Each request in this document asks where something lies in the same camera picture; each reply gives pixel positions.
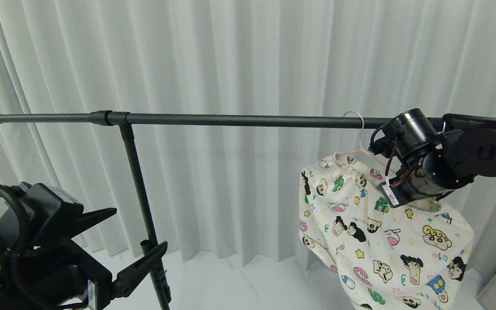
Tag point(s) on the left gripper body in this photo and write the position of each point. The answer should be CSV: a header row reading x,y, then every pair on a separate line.
x,y
50,267

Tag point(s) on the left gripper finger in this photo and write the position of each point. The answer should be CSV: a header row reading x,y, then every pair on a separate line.
x,y
88,219
134,275

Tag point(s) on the cream printed garment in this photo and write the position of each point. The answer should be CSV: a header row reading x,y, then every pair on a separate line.
x,y
381,241

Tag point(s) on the pink clothes hanger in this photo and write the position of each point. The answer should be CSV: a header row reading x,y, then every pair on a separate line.
x,y
370,155

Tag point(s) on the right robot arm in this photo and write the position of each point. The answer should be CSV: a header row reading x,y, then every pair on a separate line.
x,y
489,150

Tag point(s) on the black clothes rack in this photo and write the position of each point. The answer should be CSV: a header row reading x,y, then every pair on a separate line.
x,y
230,120

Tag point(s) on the white curtain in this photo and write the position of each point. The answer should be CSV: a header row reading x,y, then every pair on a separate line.
x,y
230,64

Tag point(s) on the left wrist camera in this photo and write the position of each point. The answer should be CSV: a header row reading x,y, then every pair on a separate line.
x,y
45,202

